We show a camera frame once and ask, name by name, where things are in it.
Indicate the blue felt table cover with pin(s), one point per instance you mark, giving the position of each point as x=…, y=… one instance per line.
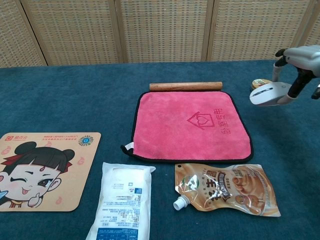
x=62, y=100

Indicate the woven folding screen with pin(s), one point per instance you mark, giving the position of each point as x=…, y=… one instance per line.
x=160, y=30

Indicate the pink cloth with black trim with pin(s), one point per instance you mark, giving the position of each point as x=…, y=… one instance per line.
x=175, y=125

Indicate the round tin with gold lid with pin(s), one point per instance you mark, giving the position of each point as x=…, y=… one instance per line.
x=257, y=82

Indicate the wooden rolling pin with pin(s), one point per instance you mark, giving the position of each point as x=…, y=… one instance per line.
x=185, y=86

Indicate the cartoon girl mouse pad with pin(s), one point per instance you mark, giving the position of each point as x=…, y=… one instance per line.
x=75, y=175

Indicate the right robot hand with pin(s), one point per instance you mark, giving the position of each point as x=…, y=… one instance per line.
x=305, y=55

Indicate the brown spouted sauce pouch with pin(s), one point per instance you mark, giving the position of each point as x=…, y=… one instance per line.
x=225, y=190

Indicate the white plastic refill pouch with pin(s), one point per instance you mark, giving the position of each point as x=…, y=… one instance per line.
x=122, y=200

